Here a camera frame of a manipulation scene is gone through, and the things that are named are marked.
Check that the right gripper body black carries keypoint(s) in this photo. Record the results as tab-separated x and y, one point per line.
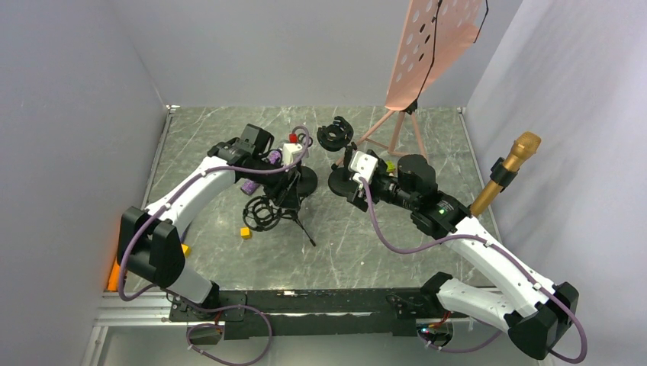
358	197

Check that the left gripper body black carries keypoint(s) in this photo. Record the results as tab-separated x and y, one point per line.
272	184

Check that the black round base mic stand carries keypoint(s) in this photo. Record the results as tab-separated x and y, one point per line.
307	182

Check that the black tripod mic stand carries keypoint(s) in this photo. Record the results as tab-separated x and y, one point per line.
261	215

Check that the orange microphone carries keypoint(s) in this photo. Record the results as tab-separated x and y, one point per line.
113	278

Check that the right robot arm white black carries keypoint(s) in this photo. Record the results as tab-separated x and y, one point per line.
538	315

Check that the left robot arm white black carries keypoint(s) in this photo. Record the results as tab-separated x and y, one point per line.
149	244

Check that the gold microphone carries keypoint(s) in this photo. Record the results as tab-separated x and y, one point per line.
505	170

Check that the pink music stand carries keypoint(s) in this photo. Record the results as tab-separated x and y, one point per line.
434	36

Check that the yellow cube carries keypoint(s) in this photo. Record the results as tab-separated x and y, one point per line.
186	250
246	233

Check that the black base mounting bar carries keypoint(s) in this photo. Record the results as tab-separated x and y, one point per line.
396	311

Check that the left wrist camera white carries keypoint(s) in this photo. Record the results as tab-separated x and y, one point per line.
291	149

